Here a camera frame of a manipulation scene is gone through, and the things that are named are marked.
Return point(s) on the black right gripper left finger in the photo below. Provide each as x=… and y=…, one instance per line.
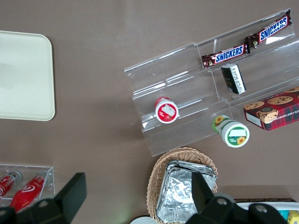
x=70, y=198

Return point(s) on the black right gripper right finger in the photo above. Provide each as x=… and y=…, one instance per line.
x=203, y=198

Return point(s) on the woven wicker basket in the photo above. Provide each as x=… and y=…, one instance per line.
x=158, y=172

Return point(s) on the cream plastic tray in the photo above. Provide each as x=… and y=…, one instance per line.
x=25, y=77

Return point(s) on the clear acrylic bottle holder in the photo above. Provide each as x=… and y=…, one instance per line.
x=45, y=179

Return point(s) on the red soda bottle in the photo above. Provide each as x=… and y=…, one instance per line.
x=5, y=184
x=25, y=192

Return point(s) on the white round plate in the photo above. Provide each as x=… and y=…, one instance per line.
x=142, y=221

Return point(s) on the white rectangular bin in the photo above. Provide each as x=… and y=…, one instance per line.
x=268, y=205

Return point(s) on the green sunflower yogurt cup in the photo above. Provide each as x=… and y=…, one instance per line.
x=231, y=131

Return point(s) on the teal snack packet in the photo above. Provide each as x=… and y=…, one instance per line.
x=283, y=214

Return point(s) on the yellow snack packet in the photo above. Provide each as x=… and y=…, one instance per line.
x=294, y=217

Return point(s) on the red strawberry yogurt cup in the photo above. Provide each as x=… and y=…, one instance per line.
x=166, y=111

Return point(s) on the clear acrylic tiered display stand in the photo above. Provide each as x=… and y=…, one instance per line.
x=182, y=93

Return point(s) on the red tartan cookie box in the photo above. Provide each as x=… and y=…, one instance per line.
x=274, y=110

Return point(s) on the small black and white box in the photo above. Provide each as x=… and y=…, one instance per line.
x=233, y=78

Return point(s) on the Snickers chocolate bar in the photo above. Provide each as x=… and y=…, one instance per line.
x=271, y=30
x=225, y=55

